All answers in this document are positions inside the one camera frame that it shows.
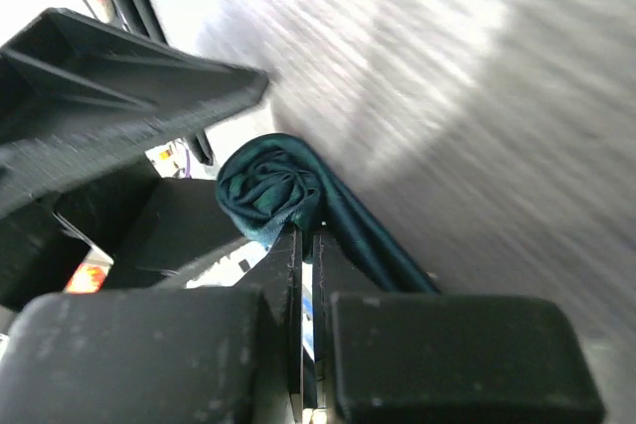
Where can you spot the dark green tie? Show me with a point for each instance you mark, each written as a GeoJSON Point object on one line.
{"type": "Point", "coordinates": [277, 179]}

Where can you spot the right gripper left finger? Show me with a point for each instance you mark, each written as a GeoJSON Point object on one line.
{"type": "Point", "coordinates": [163, 354]}

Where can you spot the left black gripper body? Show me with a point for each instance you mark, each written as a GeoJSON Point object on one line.
{"type": "Point", "coordinates": [152, 228]}

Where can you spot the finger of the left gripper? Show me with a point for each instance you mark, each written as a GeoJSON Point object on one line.
{"type": "Point", "coordinates": [80, 97]}

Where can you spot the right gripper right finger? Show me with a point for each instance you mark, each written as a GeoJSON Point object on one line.
{"type": "Point", "coordinates": [418, 358]}

